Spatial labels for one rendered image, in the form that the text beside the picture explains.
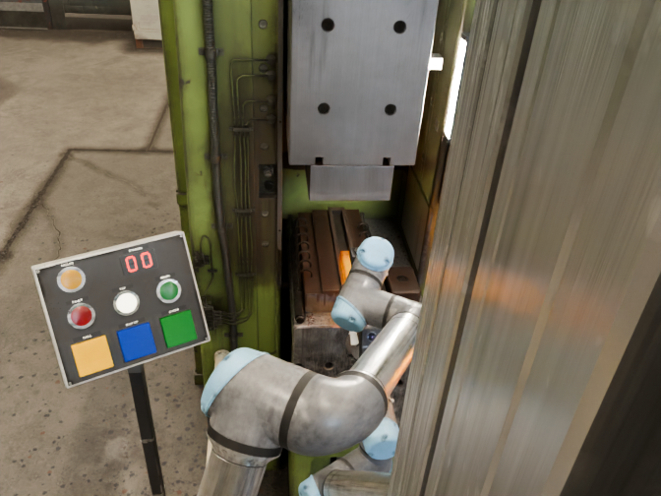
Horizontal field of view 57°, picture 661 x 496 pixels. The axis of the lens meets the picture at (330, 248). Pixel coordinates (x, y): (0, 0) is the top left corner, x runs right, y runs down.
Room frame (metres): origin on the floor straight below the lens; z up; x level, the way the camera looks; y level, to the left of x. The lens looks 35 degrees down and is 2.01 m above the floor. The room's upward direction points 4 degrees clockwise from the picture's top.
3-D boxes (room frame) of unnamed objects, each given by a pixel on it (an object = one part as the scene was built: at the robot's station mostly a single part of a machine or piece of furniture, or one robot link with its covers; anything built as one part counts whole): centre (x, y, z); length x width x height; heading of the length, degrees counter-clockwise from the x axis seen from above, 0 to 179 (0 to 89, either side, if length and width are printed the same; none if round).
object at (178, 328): (1.08, 0.35, 1.01); 0.07 x 0.05 x 0.07; 122
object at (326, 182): (1.50, -0.01, 1.32); 0.42 x 0.20 x 0.10; 7
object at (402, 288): (1.37, -0.21, 0.95); 0.12 x 0.08 x 0.06; 7
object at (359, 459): (0.82, -0.11, 0.90); 0.11 x 0.08 x 0.11; 129
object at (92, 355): (0.97, 0.52, 1.01); 0.07 x 0.05 x 0.07; 122
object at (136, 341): (1.03, 0.44, 1.01); 0.07 x 0.05 x 0.07; 122
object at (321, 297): (1.50, -0.01, 0.96); 0.42 x 0.20 x 0.09; 7
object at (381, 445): (0.83, -0.12, 1.00); 0.11 x 0.08 x 0.09; 7
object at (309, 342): (1.51, -0.07, 0.69); 0.56 x 0.38 x 0.45; 7
